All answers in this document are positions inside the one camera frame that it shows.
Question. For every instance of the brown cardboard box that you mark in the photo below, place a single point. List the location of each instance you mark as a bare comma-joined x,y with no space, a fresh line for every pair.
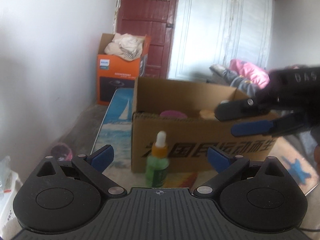
187,139

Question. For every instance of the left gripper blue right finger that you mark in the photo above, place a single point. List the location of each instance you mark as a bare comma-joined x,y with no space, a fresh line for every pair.
229,169

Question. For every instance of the orange Philips box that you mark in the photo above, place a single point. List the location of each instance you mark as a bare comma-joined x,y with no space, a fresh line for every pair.
114,73

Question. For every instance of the purple bowl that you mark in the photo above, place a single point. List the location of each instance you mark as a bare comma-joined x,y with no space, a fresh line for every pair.
173,114

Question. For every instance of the beige cloth in box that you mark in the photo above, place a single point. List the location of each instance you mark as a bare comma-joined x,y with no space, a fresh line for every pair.
126,46

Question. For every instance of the grey blanket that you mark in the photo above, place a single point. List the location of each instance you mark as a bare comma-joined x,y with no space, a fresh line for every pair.
222,75

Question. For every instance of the pink cloth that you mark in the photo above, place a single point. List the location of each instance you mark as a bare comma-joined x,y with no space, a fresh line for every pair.
250,71

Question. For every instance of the gold lid black jar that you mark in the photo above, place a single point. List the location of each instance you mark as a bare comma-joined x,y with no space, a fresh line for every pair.
207,114

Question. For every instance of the purple jar on floor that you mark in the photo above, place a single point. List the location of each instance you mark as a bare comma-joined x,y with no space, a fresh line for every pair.
61,152

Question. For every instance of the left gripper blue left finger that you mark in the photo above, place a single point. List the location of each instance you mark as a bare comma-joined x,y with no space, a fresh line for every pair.
91,167

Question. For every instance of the green dropper bottle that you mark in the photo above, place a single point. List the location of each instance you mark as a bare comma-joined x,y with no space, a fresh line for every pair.
157,162

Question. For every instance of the person right hand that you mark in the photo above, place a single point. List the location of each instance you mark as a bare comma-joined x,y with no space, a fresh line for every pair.
316,155

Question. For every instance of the dark red door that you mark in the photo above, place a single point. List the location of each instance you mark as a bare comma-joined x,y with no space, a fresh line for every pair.
153,18

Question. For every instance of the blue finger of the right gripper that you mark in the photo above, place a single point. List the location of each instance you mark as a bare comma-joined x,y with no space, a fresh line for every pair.
240,109
252,128

